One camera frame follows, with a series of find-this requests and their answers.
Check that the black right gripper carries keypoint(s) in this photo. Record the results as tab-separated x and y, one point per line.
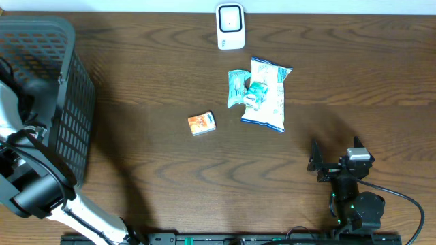
330	170

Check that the white blue snack bag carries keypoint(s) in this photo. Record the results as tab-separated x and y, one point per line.
272	111

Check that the green white small box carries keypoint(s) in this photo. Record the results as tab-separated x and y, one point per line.
255	95

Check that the teal snack packet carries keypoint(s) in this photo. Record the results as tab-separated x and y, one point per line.
237	88

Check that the orange small snack box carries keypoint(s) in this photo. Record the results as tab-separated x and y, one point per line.
201	124

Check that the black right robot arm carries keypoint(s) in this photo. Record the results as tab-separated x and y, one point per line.
357	212

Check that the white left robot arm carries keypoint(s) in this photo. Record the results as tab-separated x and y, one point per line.
41	184

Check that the white barcode scanner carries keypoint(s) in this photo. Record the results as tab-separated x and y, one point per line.
230	22

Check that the grey plastic mesh basket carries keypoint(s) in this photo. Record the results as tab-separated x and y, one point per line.
41	52

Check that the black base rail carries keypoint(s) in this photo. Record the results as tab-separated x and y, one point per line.
310	238

